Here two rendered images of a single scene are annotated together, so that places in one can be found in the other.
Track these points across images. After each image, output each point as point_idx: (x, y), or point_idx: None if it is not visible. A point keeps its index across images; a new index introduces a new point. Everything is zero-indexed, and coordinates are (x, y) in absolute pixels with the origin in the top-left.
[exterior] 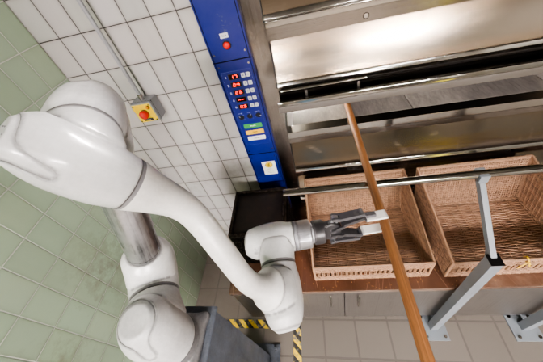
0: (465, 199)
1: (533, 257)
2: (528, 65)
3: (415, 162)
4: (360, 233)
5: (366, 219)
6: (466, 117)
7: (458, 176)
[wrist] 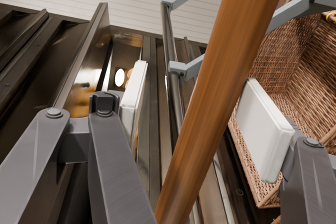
0: (307, 135)
1: (324, 15)
2: (53, 97)
3: (248, 213)
4: (295, 149)
5: (93, 97)
6: (153, 156)
7: (170, 89)
